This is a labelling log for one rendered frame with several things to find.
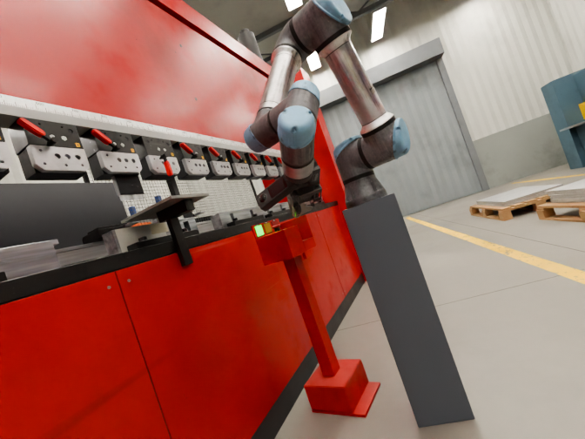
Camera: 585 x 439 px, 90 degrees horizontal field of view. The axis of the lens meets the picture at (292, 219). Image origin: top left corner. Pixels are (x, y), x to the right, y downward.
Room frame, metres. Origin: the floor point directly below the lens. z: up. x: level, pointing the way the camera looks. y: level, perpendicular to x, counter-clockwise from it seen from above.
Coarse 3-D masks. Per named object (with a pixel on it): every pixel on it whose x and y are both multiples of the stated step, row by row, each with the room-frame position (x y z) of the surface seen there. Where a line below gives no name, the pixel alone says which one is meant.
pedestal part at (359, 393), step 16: (320, 368) 1.35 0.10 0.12; (352, 368) 1.26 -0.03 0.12; (320, 384) 1.23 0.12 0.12; (336, 384) 1.19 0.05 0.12; (352, 384) 1.21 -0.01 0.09; (368, 384) 1.30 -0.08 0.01; (320, 400) 1.23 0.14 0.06; (336, 400) 1.19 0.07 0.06; (352, 400) 1.17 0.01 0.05; (368, 400) 1.20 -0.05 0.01
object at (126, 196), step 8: (120, 176) 1.09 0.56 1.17; (128, 176) 1.12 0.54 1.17; (136, 176) 1.15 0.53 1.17; (120, 184) 1.08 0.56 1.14; (128, 184) 1.11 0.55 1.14; (136, 184) 1.14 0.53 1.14; (120, 192) 1.07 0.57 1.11; (128, 192) 1.10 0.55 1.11; (136, 192) 1.13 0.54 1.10; (144, 192) 1.16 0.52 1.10
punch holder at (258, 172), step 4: (248, 152) 1.92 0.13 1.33; (248, 156) 1.92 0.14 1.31; (256, 156) 2.01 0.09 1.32; (248, 160) 1.92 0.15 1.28; (252, 160) 1.94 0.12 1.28; (260, 160) 2.04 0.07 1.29; (248, 164) 1.92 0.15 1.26; (252, 164) 1.93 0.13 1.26; (260, 164) 2.03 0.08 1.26; (252, 168) 1.92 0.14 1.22; (256, 168) 1.95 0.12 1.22; (260, 168) 2.00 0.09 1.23; (264, 168) 2.05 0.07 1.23; (252, 172) 1.92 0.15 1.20; (256, 172) 1.93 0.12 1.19; (260, 172) 1.98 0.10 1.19; (264, 172) 2.03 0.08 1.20; (252, 176) 1.93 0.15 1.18; (256, 176) 1.95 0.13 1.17; (260, 176) 2.00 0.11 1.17
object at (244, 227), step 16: (320, 208) 2.50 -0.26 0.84; (240, 224) 1.42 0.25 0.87; (256, 224) 1.54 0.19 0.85; (192, 240) 1.12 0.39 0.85; (208, 240) 1.19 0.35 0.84; (112, 256) 0.83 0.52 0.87; (128, 256) 0.88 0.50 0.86; (144, 256) 0.92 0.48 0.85; (160, 256) 0.97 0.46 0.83; (48, 272) 0.69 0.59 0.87; (64, 272) 0.72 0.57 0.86; (80, 272) 0.75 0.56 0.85; (96, 272) 0.78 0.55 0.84; (0, 288) 0.61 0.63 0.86; (16, 288) 0.63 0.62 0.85; (32, 288) 0.66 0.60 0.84; (48, 288) 0.68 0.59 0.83
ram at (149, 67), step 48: (0, 0) 0.88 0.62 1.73; (48, 0) 1.01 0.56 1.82; (96, 0) 1.20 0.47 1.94; (144, 0) 1.47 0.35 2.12; (0, 48) 0.84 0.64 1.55; (48, 48) 0.96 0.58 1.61; (96, 48) 1.13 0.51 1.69; (144, 48) 1.36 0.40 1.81; (192, 48) 1.73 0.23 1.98; (48, 96) 0.92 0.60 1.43; (96, 96) 1.07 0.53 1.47; (144, 96) 1.27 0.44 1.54; (192, 96) 1.58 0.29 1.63; (240, 96) 2.08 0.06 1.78
